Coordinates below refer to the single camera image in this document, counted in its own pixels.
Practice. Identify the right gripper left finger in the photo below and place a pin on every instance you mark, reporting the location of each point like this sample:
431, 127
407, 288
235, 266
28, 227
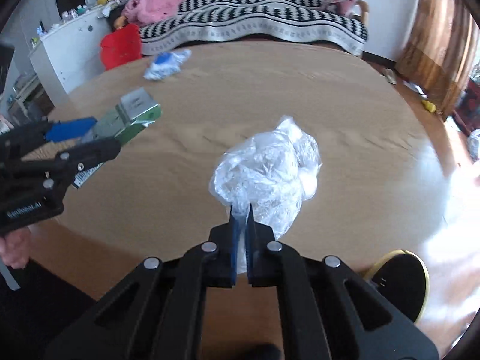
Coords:
156, 311

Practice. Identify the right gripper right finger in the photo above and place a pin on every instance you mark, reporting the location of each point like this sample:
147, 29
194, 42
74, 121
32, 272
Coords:
327, 310

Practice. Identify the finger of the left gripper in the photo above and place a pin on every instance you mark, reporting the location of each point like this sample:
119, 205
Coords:
56, 131
85, 156

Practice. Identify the green cigarette box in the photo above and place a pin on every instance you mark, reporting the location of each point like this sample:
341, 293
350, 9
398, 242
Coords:
134, 113

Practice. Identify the blue white wipes packet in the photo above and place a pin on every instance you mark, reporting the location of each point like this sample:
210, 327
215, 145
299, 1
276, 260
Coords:
166, 64

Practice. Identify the clear plastic bag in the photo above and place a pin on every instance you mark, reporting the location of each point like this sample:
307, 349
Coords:
270, 175

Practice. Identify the black gold-rimmed trash bin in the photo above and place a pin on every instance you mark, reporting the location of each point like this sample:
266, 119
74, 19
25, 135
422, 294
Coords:
403, 279

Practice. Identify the person's left hand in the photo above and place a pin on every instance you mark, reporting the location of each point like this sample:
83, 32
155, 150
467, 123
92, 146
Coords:
15, 248

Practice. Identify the white cabinet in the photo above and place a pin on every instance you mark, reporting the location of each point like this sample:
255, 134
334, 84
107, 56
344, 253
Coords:
69, 56

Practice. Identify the red plush cushion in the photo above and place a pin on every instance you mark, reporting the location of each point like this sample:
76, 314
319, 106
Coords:
120, 47

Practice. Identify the pink blanket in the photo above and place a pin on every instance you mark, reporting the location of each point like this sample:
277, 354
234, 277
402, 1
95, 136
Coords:
145, 12

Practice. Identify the yellow toy on floor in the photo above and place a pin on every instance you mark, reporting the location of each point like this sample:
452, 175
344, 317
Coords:
429, 106

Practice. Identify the black white striped sofa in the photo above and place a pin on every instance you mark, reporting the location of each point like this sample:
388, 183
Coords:
300, 21

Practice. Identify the beige slipper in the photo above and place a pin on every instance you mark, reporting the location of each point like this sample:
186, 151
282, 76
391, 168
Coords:
390, 76

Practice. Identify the brown curtain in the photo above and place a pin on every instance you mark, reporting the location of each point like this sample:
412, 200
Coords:
440, 51

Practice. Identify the pink cartoon pillow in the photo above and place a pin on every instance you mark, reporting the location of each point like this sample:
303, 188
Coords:
339, 7

